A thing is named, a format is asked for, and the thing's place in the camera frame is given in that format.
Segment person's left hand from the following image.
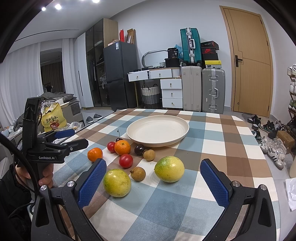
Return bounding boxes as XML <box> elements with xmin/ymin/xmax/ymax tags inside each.
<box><xmin>15</xmin><ymin>164</ymin><xmax>54</xmax><ymax>188</ymax></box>

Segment red cherry tomato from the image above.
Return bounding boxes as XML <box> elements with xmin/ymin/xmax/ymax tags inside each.
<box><xmin>107</xmin><ymin>142</ymin><xmax>115</xmax><ymax>153</ymax></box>
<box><xmin>119</xmin><ymin>154</ymin><xmax>133</xmax><ymax>168</ymax></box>

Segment teal suitcase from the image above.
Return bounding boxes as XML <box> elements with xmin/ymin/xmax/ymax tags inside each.
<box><xmin>180</xmin><ymin>28</ymin><xmax>202</xmax><ymax>66</ymax></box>

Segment stacked shoe boxes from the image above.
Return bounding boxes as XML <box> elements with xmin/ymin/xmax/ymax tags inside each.
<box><xmin>201</xmin><ymin>41</ymin><xmax>222</xmax><ymax>69</ymax></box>

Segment shoe rack with shoes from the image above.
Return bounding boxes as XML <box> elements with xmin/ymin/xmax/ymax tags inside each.
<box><xmin>287</xmin><ymin>63</ymin><xmax>296</xmax><ymax>140</ymax></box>

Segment woven laundry basket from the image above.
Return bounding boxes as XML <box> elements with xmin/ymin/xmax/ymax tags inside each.
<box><xmin>141</xmin><ymin>84</ymin><xmax>161</xmax><ymax>105</ymax></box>

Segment wooden door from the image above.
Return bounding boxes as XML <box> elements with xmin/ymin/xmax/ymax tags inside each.
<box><xmin>220</xmin><ymin>6</ymin><xmax>273</xmax><ymax>117</ymax></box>

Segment dark glass wardrobe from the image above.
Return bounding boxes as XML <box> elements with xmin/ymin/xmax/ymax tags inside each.
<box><xmin>85</xmin><ymin>18</ymin><xmax>118</xmax><ymax>107</ymax></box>

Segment brown longan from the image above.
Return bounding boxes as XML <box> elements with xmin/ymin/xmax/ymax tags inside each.
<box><xmin>143</xmin><ymin>149</ymin><xmax>156</xmax><ymax>161</ymax></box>
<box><xmin>130</xmin><ymin>167</ymin><xmax>146</xmax><ymax>182</ymax></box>

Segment cream round plate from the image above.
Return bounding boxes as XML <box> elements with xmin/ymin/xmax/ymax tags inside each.
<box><xmin>126</xmin><ymin>115</ymin><xmax>190</xmax><ymax>148</ymax></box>

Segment shoes on floor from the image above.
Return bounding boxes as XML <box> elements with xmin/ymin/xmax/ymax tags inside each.
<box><xmin>247</xmin><ymin>115</ymin><xmax>288</xmax><ymax>170</ymax></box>

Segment beige suitcase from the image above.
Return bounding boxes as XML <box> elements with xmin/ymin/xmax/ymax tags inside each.
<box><xmin>181</xmin><ymin>66</ymin><xmax>202</xmax><ymax>112</ymax></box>

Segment black box on desk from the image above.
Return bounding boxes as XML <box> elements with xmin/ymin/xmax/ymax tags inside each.
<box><xmin>165</xmin><ymin>47</ymin><xmax>180</xmax><ymax>68</ymax></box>

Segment white drawer desk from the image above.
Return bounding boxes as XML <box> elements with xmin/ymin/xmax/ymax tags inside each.
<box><xmin>128</xmin><ymin>67</ymin><xmax>183</xmax><ymax>109</ymax></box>

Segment dark cherry with stem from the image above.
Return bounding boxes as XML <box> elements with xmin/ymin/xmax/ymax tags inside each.
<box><xmin>115</xmin><ymin>130</ymin><xmax>122</xmax><ymax>142</ymax></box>

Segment grey slippers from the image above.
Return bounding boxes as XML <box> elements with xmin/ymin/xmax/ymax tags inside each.
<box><xmin>86</xmin><ymin>113</ymin><xmax>102</xmax><ymax>124</ymax></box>

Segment checkered tablecloth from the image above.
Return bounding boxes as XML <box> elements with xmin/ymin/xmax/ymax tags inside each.
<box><xmin>53</xmin><ymin>108</ymin><xmax>282</xmax><ymax>241</ymax></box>

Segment yellow snack bag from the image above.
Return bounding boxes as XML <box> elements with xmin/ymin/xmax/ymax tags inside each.
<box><xmin>41</xmin><ymin>102</ymin><xmax>67</xmax><ymax>132</ymax></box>

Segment white curtain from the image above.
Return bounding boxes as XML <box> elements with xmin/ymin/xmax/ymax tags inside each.
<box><xmin>0</xmin><ymin>43</ymin><xmax>44</xmax><ymax>126</ymax></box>

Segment black refrigerator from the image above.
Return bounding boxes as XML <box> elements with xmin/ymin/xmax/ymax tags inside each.
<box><xmin>103</xmin><ymin>42</ymin><xmax>137</xmax><ymax>111</ymax></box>

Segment dark round cherry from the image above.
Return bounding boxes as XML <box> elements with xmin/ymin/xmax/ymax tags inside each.
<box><xmin>134</xmin><ymin>144</ymin><xmax>145</xmax><ymax>156</ymax></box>

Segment silver suitcase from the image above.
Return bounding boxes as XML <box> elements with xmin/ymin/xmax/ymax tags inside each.
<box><xmin>202</xmin><ymin>68</ymin><xmax>225</xmax><ymax>114</ymax></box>

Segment orange mandarin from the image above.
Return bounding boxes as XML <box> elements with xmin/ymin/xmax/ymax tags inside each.
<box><xmin>87</xmin><ymin>148</ymin><xmax>103</xmax><ymax>162</ymax></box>
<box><xmin>114</xmin><ymin>140</ymin><xmax>131</xmax><ymax>156</ymax></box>

